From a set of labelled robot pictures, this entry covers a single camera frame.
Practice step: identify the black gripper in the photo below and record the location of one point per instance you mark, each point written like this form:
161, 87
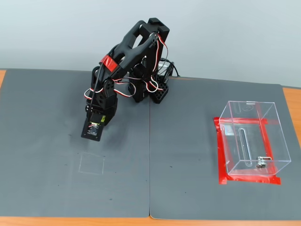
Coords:
105, 120

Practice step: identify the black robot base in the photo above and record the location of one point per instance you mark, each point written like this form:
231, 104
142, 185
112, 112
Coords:
160, 94

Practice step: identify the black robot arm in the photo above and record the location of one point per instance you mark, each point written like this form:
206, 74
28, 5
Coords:
141, 47

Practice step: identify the transparent acrylic box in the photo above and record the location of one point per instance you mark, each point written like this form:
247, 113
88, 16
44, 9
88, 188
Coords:
254, 141

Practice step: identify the silver metal box latch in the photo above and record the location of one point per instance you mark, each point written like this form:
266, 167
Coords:
260, 162

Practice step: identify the red tape band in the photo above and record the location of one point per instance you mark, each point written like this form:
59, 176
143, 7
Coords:
108, 63

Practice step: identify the grey mat with chalk square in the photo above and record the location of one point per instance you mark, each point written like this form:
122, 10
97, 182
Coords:
70, 176

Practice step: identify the grey mat with red tape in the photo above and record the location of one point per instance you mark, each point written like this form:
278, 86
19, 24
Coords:
188, 141

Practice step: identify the small label sticker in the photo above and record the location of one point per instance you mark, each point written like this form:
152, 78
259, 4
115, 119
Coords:
228, 130

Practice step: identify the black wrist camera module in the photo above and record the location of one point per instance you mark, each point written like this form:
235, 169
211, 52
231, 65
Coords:
91, 131

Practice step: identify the red tape frame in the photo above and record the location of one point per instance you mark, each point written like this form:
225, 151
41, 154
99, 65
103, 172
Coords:
221, 164

